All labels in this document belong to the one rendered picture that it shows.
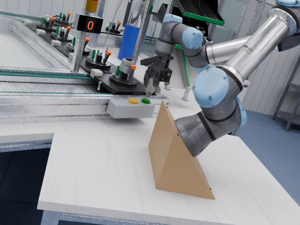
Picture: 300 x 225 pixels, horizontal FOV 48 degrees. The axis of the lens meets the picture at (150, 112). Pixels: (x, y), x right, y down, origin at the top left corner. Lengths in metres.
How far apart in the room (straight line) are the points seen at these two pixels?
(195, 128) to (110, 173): 0.32
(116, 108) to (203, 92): 0.46
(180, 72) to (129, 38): 0.83
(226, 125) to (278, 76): 4.72
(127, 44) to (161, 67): 1.18
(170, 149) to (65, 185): 0.32
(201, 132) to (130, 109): 0.38
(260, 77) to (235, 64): 4.60
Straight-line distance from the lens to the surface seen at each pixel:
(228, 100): 1.08
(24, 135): 1.23
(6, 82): 1.51
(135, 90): 1.59
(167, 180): 1.07
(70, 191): 0.98
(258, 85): 5.74
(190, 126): 1.16
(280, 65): 5.80
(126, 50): 2.56
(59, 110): 1.33
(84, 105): 1.37
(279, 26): 1.20
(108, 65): 1.83
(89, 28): 1.58
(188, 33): 1.29
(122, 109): 1.39
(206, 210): 1.09
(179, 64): 1.84
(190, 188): 1.11
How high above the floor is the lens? 1.44
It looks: 20 degrees down
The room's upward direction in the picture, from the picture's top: 17 degrees clockwise
